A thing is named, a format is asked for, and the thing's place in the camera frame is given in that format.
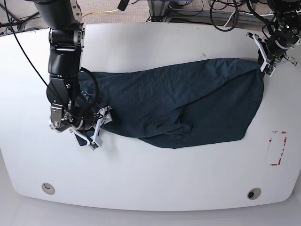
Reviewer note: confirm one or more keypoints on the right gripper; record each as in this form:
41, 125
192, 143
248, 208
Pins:
89, 131

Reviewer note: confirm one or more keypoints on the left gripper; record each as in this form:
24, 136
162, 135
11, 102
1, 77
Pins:
273, 50

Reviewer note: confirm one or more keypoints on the dark blue T-shirt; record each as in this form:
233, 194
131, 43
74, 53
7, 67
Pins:
196, 103

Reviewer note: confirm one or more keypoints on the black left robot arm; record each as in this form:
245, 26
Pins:
284, 34

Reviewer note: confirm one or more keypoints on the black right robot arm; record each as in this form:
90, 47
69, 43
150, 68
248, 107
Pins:
73, 91

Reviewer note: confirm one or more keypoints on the black tripod stand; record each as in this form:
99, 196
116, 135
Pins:
22, 12

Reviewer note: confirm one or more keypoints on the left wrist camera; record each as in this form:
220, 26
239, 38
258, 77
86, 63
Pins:
268, 69

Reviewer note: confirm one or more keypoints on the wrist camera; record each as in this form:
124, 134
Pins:
268, 69
96, 144

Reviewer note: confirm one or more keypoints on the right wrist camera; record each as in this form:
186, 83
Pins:
96, 144

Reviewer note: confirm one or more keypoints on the left table cable grommet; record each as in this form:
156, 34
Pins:
48, 188

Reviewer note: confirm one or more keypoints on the table cable grommet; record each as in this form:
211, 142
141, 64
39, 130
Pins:
254, 193
48, 188

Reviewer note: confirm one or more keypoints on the aluminium frame post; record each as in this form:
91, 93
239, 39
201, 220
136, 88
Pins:
157, 9

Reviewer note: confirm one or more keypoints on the right table cable grommet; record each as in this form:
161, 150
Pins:
254, 193

